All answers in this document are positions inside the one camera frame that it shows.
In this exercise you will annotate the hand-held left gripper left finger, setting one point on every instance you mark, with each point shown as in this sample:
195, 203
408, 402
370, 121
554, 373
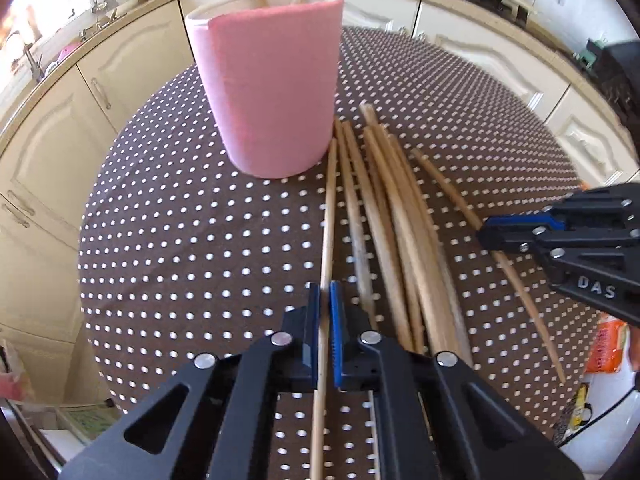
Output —
314, 340

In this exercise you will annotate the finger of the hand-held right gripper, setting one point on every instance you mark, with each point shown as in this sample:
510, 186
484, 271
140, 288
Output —
600, 205
590, 270

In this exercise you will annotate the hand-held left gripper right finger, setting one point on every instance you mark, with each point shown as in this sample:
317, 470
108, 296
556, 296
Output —
336, 340

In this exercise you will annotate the pile of wooden chopsticks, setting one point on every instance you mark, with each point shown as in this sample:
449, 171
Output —
395, 240

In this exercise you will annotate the pink cup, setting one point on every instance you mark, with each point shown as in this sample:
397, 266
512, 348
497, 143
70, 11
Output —
270, 85

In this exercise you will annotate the orange snack packet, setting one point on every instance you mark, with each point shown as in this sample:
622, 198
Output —
607, 345

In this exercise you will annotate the brown polka dot tablecloth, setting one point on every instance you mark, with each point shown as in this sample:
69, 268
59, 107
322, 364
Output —
200, 240

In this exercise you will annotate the green paper box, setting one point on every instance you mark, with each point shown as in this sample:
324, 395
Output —
87, 422

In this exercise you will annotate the cream lower kitchen cabinets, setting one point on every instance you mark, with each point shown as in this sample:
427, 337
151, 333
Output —
50, 160

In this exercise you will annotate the metal sink faucet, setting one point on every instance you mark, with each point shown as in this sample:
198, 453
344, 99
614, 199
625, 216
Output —
31, 57

